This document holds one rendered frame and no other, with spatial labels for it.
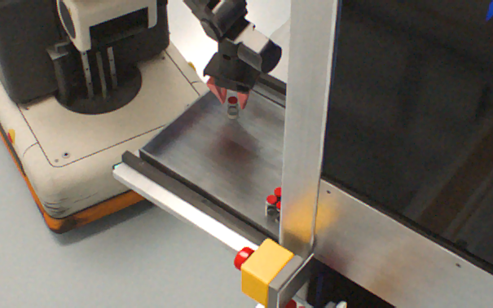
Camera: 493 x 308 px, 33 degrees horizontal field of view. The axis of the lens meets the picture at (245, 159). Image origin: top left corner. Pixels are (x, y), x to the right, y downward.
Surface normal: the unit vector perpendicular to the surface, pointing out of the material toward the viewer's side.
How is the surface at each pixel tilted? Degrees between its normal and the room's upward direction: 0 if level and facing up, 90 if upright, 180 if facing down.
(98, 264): 0
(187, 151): 0
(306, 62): 90
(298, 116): 90
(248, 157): 0
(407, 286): 90
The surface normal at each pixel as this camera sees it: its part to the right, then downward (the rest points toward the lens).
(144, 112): 0.00, -0.66
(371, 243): -0.61, 0.59
